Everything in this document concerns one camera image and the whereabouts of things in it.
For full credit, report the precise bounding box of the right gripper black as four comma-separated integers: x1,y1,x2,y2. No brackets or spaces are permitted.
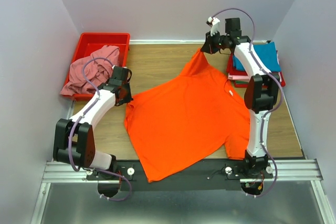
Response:
199,30,228,55

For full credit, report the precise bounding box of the orange t-shirt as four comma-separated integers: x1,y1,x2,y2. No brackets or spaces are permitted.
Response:
124,50,250,182

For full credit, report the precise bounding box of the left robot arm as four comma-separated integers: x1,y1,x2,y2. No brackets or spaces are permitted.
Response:
53,66,132,179

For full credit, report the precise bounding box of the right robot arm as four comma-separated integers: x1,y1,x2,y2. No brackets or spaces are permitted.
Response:
201,17,282,178

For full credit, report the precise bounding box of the pink folded t-shirt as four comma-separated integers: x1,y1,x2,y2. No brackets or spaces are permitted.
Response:
228,73,250,81

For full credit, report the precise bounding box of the dusty pink crumpled t-shirt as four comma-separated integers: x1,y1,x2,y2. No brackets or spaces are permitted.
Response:
60,45,119,96

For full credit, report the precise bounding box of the blue folded t-shirt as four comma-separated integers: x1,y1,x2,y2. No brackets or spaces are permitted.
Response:
232,40,282,73

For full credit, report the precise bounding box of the red plastic bin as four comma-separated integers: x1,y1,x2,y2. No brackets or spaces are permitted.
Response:
62,33,130,101

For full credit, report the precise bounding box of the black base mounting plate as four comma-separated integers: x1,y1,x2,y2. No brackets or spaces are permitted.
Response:
85,158,274,192

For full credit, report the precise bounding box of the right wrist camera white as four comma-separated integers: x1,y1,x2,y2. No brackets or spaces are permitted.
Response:
206,17,221,36

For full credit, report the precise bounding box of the aluminium rail frame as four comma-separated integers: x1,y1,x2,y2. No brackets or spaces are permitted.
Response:
31,147,329,223

